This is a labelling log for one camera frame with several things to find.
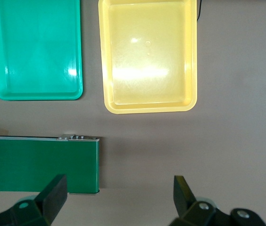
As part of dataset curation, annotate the thin black cable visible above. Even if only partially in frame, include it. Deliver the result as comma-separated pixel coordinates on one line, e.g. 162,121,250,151
196,0,203,22

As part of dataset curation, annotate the yellow plastic tray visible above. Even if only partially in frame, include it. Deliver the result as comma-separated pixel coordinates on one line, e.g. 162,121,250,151
98,0,198,114

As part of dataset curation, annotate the green conveyor belt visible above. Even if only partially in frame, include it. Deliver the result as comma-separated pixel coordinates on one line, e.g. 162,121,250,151
0,133,100,195

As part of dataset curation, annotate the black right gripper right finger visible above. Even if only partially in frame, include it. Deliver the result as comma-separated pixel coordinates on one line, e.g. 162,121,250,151
169,175,266,226

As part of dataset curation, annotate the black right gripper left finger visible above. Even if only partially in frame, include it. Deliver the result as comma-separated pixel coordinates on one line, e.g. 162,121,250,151
0,174,67,226

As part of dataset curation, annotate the green plastic tray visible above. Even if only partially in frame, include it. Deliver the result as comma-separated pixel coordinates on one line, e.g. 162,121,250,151
0,0,83,101

